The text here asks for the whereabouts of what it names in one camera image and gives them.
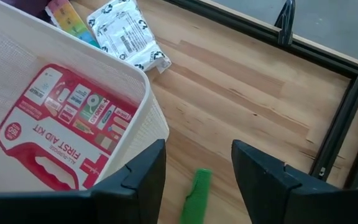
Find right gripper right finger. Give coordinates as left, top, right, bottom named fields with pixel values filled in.
left=231, top=139, right=335, bottom=224

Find light green bandage roll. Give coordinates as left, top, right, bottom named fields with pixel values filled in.
left=179, top=167, right=213, bottom=224

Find purple folded cloth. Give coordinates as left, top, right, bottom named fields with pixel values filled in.
left=0, top=0, right=54, bottom=18

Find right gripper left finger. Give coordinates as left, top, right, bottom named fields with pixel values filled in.
left=90, top=139, right=167, bottom=224

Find black metal table frame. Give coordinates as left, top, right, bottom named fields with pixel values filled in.
left=163, top=0, right=358, bottom=190

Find red first aid kit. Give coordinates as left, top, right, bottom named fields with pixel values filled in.
left=0, top=63, right=139, bottom=191

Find white gauze packet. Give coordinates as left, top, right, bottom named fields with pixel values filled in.
left=86, top=0, right=172, bottom=74

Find rainbow pill organizer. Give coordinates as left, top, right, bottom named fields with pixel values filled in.
left=44, top=0, right=101, bottom=49

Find white perforated plastic basket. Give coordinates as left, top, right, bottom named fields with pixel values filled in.
left=0, top=0, right=170, bottom=194

